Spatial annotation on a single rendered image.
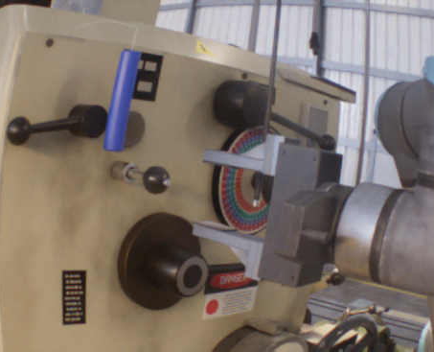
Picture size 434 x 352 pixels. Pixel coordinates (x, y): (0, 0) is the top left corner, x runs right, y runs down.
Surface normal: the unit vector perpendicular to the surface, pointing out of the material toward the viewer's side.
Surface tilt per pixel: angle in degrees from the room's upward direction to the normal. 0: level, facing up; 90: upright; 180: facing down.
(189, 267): 90
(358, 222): 74
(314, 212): 90
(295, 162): 90
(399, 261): 107
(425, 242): 84
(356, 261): 119
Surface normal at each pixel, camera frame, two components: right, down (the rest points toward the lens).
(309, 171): -0.68, -0.03
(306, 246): 0.72, 0.17
